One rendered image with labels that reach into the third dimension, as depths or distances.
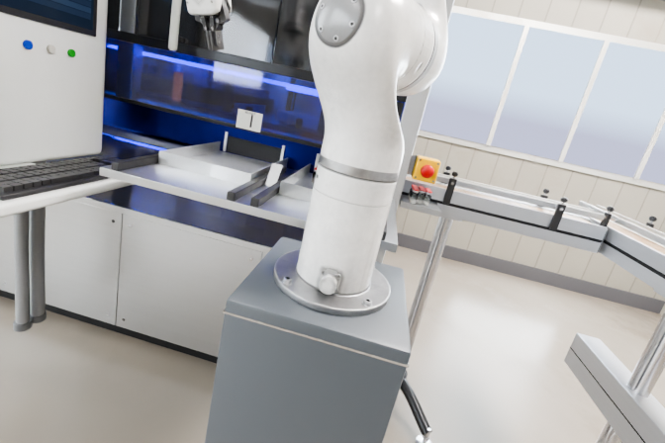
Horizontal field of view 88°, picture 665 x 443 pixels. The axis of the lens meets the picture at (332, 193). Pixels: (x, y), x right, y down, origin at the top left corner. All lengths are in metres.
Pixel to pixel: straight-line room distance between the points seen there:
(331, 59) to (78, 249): 1.42
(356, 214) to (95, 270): 1.34
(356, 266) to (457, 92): 2.72
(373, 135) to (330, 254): 0.18
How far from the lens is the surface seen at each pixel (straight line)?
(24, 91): 1.22
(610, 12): 3.57
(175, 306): 1.53
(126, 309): 1.67
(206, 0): 0.87
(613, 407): 1.41
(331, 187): 0.47
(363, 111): 0.44
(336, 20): 0.41
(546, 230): 1.37
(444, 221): 1.32
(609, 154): 3.56
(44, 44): 1.24
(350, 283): 0.52
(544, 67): 3.33
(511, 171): 3.31
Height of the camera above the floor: 1.13
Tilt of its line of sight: 14 degrees down
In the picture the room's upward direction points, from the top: 13 degrees clockwise
